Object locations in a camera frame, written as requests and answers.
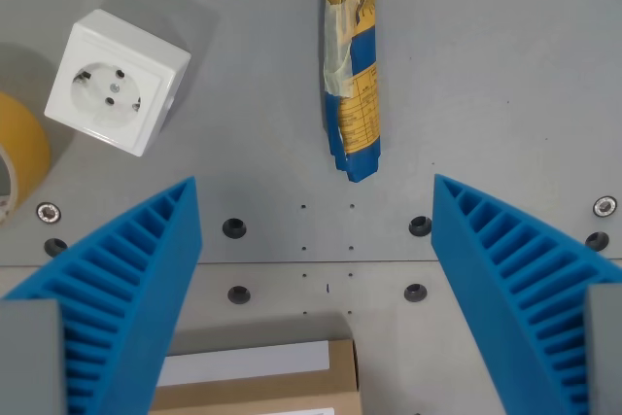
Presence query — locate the brown cardboard box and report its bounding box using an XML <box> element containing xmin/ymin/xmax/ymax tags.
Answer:
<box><xmin>150</xmin><ymin>338</ymin><xmax>363</xmax><ymax>415</ymax></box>

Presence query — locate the silver hex screw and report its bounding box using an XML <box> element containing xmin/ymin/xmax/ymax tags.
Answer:
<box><xmin>36</xmin><ymin>202</ymin><xmax>63</xmax><ymax>225</ymax></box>
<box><xmin>593</xmin><ymin>194</ymin><xmax>619</xmax><ymax>219</ymax></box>

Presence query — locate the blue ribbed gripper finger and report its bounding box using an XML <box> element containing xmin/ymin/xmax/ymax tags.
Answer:
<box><xmin>431</xmin><ymin>173</ymin><xmax>622</xmax><ymax>415</ymax></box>
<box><xmin>0</xmin><ymin>175</ymin><xmax>203</xmax><ymax>415</ymax></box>

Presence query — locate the blue and yellow bag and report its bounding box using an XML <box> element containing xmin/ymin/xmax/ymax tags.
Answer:
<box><xmin>322</xmin><ymin>0</ymin><xmax>382</xmax><ymax>184</ymax></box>

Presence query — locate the white power socket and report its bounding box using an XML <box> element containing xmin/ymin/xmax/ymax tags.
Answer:
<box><xmin>43</xmin><ymin>8</ymin><xmax>192</xmax><ymax>158</ymax></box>

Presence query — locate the yellow tape roll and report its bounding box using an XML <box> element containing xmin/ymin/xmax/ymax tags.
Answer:
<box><xmin>0</xmin><ymin>90</ymin><xmax>52</xmax><ymax>227</ymax></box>

